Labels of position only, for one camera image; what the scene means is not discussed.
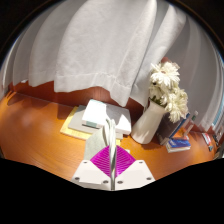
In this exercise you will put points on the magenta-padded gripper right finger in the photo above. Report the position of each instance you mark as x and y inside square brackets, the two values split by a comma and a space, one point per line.
[133, 173]

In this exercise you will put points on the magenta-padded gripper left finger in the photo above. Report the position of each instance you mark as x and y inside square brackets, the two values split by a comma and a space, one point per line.
[90, 173]

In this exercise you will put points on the pale green towel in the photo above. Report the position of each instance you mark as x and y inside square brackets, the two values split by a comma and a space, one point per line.
[96, 143]

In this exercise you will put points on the yellow flat book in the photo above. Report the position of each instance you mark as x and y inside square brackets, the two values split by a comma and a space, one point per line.
[71, 131]

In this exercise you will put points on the white ceramic vase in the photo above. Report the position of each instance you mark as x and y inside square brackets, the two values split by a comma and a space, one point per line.
[146, 125]

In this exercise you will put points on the grey book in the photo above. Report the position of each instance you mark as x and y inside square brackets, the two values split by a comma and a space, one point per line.
[77, 121]

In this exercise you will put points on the blue flat book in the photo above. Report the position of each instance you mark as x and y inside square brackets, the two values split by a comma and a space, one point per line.
[178, 144]

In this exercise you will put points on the dark upright book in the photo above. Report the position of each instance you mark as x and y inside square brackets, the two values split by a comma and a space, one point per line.
[166, 130]

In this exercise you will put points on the orange flat book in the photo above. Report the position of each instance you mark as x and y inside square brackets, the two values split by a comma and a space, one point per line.
[184, 135]

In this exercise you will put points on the blue upright book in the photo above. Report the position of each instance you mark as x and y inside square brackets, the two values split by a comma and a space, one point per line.
[181, 125]

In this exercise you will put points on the red flat booklet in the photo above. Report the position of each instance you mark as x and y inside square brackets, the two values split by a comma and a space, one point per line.
[206, 138]

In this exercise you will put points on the small dark object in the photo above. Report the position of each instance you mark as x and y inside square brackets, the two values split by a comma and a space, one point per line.
[210, 148]

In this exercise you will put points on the white flower bouquet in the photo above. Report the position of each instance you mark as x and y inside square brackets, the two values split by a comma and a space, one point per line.
[166, 86]

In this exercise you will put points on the white curtain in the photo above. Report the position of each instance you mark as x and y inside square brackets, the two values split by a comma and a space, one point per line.
[100, 43]

